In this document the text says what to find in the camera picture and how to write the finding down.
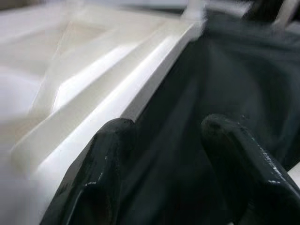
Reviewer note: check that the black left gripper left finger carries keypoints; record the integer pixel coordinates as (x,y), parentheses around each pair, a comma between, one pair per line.
(93,175)

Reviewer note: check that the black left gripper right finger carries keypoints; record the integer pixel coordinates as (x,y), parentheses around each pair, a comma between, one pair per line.
(246,175)

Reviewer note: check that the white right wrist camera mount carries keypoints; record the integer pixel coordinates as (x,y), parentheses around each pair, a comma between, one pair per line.
(284,14)

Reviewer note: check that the black table cloth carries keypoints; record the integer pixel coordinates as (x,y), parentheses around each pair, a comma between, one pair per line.
(211,82)

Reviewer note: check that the white plastic table top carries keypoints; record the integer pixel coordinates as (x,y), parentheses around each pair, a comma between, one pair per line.
(117,82)

